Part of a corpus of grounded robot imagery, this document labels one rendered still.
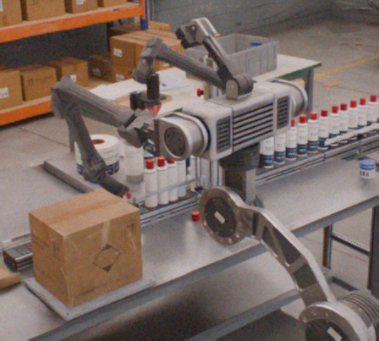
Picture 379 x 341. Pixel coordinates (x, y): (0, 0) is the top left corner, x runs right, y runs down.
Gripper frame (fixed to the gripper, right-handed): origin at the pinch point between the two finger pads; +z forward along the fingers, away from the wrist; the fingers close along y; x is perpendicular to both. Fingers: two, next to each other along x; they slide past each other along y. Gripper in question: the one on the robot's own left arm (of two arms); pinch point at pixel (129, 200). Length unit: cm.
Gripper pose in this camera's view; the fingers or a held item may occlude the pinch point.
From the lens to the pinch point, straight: 309.2
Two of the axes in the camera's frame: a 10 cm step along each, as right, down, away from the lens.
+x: -5.6, 8.1, -1.8
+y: -6.2, -2.7, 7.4
